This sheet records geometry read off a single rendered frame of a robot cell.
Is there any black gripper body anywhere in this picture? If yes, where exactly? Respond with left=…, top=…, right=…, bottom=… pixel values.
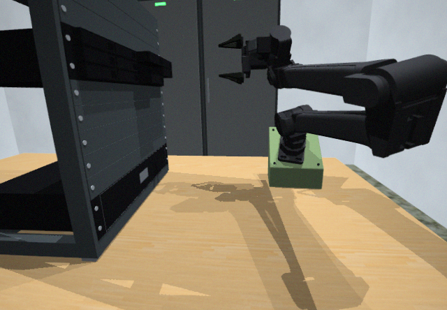
left=241, top=36, right=251, bottom=82

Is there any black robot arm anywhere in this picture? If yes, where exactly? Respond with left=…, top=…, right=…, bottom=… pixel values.
left=248, top=25, right=447, bottom=164

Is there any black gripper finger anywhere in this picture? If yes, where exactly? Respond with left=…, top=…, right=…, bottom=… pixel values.
left=219, top=34, right=242, bottom=49
left=219, top=72, right=242, bottom=84

